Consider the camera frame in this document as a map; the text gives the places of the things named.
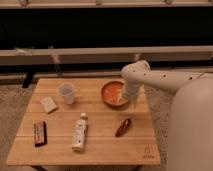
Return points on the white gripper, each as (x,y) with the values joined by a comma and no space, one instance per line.
(131,90)

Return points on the red brown snack bag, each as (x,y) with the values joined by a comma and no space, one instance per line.
(124,127)

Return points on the beige sponge block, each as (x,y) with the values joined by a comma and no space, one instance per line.
(48,104)

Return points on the white plastic bottle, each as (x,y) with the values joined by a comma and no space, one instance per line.
(79,134)

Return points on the clear plastic cup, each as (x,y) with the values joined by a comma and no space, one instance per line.
(67,92)

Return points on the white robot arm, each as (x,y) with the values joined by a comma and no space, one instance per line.
(190,135)

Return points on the dark snack bar packet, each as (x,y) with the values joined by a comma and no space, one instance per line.
(40,134)

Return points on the orange ceramic bowl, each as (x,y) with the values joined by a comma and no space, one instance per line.
(111,94)

